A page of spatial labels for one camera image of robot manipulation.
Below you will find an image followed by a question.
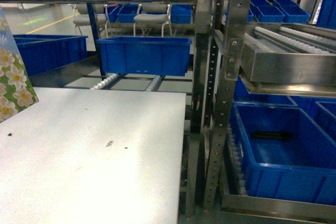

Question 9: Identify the grey chair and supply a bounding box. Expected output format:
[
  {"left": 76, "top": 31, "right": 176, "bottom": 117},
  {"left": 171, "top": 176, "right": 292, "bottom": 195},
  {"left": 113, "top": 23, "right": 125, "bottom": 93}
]
[{"left": 133, "top": 2, "right": 173, "bottom": 37}]

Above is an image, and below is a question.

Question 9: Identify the steel rack upright post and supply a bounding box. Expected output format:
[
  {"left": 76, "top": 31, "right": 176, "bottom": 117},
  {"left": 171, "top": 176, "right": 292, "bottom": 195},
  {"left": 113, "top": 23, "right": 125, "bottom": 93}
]
[{"left": 203, "top": 0, "right": 250, "bottom": 210}]

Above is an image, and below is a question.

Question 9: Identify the left blue plastic crate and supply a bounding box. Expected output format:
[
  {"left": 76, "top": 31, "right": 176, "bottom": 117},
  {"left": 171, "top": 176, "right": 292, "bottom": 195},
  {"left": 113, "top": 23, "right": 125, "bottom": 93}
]
[{"left": 97, "top": 36, "right": 192, "bottom": 76}]

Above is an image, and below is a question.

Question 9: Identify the flower gift bag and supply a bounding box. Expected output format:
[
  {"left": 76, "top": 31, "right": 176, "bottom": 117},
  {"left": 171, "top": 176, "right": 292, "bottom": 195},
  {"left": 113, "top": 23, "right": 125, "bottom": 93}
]
[{"left": 0, "top": 10, "right": 39, "bottom": 122}]

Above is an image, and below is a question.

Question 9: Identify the blue bin lower shelf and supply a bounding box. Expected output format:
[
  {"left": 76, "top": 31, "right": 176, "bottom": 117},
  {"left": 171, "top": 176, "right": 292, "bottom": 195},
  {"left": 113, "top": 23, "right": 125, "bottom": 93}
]
[{"left": 230, "top": 104, "right": 335, "bottom": 205}]

